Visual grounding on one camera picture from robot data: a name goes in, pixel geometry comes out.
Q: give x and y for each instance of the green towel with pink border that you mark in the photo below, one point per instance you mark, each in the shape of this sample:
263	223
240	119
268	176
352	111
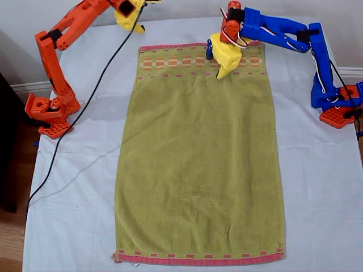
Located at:
198	156

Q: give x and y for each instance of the pale blue table cover sheet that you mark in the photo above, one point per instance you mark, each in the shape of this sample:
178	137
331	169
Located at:
312	184

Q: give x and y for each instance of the dark wooden furniture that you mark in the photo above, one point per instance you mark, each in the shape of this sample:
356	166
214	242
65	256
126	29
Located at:
8	141

